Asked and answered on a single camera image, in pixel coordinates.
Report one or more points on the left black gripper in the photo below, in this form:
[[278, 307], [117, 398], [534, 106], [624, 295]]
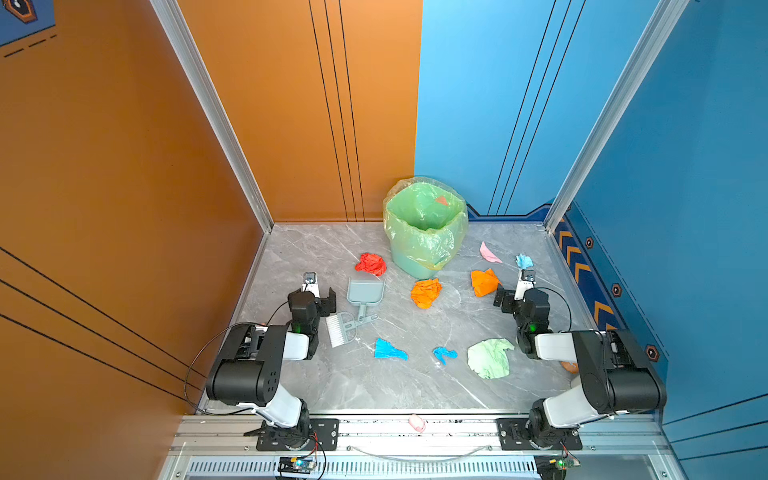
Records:
[[325, 303]]

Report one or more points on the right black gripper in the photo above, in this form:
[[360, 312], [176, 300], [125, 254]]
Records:
[[507, 301]]

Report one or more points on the grey-green hand brush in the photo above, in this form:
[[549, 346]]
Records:
[[343, 327]]

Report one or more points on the grey-green plastic dustpan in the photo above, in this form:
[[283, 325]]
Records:
[[365, 290]]

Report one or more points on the red paper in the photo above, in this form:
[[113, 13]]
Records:
[[371, 263]]

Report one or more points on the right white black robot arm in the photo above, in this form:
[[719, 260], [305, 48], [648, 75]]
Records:
[[614, 374]]

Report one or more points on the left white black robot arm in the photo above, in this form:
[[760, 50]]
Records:
[[247, 370]]

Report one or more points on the light green crumpled paper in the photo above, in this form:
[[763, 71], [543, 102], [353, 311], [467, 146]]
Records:
[[489, 359]]

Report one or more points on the light blue paper scrap far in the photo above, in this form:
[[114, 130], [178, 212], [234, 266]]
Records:
[[524, 262]]

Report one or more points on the orange crumpled paper right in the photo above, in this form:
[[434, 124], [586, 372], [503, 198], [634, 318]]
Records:
[[484, 282]]

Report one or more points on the orange crumpled paper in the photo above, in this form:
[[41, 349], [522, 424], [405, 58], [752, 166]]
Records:
[[425, 292], [484, 282]]

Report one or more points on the pink paper scrap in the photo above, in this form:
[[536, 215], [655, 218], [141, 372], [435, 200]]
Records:
[[488, 255]]

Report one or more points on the blue crumpled paper left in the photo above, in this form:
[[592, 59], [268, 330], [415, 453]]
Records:
[[385, 350]]

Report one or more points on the small blue paper scrap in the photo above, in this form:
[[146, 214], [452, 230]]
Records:
[[443, 354]]

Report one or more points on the orange crumpled paper centre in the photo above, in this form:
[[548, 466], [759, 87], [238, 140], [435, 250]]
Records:
[[425, 292]]

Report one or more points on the green trash bin with liner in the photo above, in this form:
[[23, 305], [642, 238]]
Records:
[[426, 222]]

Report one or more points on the right circuit board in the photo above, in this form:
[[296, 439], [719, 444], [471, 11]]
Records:
[[555, 468]]

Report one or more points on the circuit board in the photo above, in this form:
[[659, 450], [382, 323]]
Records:
[[296, 466], [555, 468]]

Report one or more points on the left circuit board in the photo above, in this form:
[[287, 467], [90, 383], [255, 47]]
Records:
[[296, 466]]

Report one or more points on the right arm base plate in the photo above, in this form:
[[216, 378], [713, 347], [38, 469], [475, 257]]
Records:
[[518, 434]]

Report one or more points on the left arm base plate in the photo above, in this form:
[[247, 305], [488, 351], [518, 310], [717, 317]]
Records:
[[321, 432]]

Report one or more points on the pink paper ball on rail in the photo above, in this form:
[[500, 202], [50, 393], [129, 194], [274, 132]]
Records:
[[417, 423]]

